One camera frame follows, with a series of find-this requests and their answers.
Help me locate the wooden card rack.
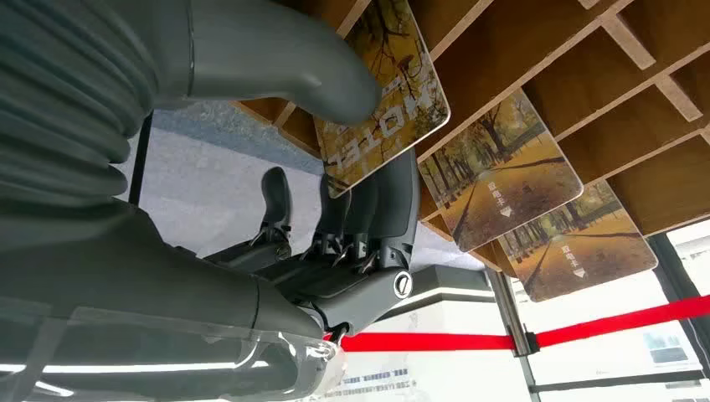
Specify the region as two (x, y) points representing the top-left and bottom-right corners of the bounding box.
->
(229, 0), (710, 280)

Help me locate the thin black pole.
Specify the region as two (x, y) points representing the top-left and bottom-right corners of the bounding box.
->
(127, 111), (155, 208)

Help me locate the ribbed grey right arm sleeve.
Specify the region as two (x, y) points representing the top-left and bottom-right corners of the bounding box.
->
(0, 0), (159, 211)

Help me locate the white printed notice sheet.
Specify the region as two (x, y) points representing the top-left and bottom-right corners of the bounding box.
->
(326, 366), (413, 400)

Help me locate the red barrier belt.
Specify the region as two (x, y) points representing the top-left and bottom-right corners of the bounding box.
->
(338, 332), (518, 354)
(533, 295), (710, 349)

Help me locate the grey counter ledge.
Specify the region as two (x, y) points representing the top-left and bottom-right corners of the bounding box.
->
(377, 264), (496, 324)

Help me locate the clear plastic camera guard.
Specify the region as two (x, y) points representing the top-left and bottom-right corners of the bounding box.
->
(0, 299), (348, 402)

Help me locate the grey metal barrier post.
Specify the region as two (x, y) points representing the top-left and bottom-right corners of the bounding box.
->
(486, 270), (543, 402)

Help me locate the black window frame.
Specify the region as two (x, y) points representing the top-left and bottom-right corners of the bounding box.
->
(529, 233), (710, 395)

